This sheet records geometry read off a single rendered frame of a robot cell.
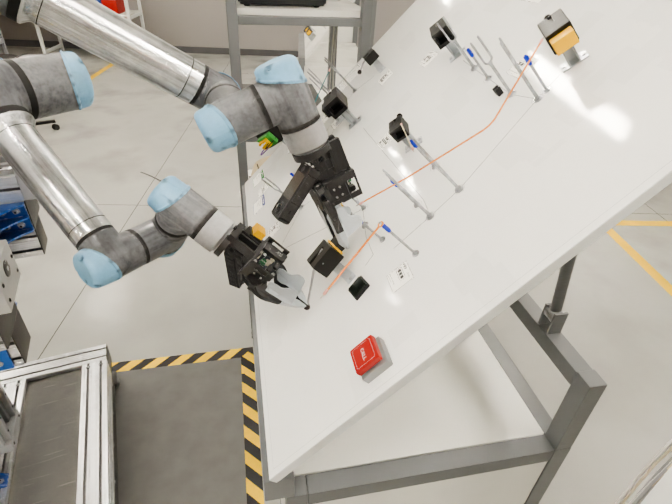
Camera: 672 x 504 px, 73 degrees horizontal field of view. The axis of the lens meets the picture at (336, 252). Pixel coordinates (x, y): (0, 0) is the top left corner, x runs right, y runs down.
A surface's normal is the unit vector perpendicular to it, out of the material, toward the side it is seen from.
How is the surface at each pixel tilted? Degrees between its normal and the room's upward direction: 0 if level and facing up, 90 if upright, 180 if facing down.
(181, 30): 90
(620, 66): 47
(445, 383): 0
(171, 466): 0
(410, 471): 0
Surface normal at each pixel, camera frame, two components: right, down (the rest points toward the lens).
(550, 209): -0.68, -0.51
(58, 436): 0.04, -0.83
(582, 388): -0.98, 0.07
